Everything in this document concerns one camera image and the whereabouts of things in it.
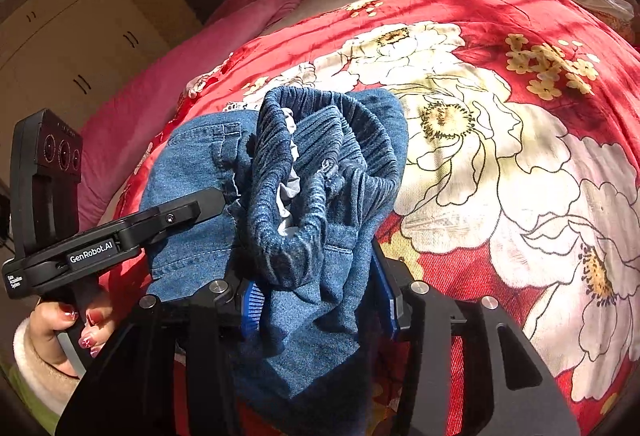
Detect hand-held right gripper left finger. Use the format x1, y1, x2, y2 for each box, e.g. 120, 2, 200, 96
55, 278, 267, 436

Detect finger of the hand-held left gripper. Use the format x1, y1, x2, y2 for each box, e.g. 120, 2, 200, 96
147, 187, 228, 245

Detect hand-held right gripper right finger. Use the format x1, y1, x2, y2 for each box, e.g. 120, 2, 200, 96
371, 240, 581, 436

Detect blue denim pants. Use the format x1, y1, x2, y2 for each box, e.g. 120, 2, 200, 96
140, 86, 411, 436

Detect person's left forearm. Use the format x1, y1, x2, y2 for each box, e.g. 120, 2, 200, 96
12, 316, 83, 412

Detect person's left hand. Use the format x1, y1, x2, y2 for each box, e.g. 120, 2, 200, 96
30, 291, 131, 377

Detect pink plush blanket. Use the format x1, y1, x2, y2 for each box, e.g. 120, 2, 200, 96
80, 0, 313, 217

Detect cream wardrobe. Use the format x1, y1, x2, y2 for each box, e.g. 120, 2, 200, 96
0, 0, 201, 157

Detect red floral blanket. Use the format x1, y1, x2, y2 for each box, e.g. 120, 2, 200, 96
97, 0, 640, 436

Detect green cloth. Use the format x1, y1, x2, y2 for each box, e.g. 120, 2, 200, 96
0, 356, 61, 434

